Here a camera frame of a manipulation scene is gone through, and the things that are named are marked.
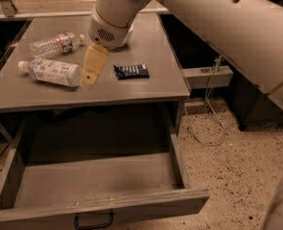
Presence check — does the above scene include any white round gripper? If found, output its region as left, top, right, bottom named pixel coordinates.
left=81, top=9, right=130, bottom=90

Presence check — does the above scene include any blue label plastic bottle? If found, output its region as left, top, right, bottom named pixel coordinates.
left=18, top=57, right=82, bottom=87

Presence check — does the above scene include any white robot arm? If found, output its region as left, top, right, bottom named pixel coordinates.
left=88, top=0, right=283, bottom=110

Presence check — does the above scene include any clear plastic water bottle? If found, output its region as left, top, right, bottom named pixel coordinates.
left=29, top=33, right=84, bottom=58

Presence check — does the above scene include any grey open top drawer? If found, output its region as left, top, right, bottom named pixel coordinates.
left=0, top=106, right=209, bottom=230

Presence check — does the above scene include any dark blue snack packet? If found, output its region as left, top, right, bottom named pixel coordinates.
left=113, top=64, right=150, bottom=81

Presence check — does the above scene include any white ceramic bowl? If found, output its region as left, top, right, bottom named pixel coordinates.
left=121, top=24, right=133, bottom=47

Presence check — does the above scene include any white hanging cable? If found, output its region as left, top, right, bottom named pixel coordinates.
left=182, top=56, right=227, bottom=148

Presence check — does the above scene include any black drawer handle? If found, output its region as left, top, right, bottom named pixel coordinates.
left=74, top=212, right=114, bottom=230

